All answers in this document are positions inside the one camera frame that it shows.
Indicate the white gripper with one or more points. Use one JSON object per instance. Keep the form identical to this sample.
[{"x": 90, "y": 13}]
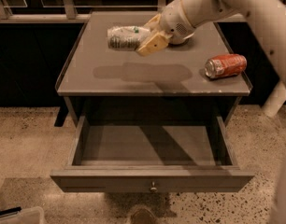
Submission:
[{"x": 173, "y": 24}]

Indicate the crushed silver green 7up can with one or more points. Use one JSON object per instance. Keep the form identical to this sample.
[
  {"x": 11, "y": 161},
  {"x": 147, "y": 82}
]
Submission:
[{"x": 126, "y": 38}]

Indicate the grey wooden cabinet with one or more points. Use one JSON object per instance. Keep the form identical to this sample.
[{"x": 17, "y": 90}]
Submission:
[{"x": 94, "y": 69}]

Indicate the small metal drawer knob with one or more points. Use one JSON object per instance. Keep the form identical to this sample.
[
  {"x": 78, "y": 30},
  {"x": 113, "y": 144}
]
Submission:
[{"x": 153, "y": 187}]

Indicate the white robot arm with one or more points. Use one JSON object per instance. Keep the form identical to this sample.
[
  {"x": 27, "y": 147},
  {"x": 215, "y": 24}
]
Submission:
[{"x": 271, "y": 39}]

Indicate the white ceramic bowl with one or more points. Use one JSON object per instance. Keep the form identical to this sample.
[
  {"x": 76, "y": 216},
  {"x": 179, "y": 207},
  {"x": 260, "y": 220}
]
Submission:
[{"x": 175, "y": 40}]

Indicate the clear plastic bin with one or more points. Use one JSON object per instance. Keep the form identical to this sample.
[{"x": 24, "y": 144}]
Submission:
[{"x": 18, "y": 215}]

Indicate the open grey top drawer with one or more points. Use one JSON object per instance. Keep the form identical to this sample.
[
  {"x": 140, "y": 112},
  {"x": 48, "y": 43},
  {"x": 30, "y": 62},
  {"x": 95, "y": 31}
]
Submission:
[{"x": 127, "y": 158}]

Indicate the orange soda can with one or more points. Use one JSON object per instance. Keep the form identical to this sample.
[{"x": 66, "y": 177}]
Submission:
[{"x": 227, "y": 65}]

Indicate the metal window railing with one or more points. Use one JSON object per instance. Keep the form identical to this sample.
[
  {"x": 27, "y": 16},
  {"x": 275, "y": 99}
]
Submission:
[{"x": 71, "y": 3}]

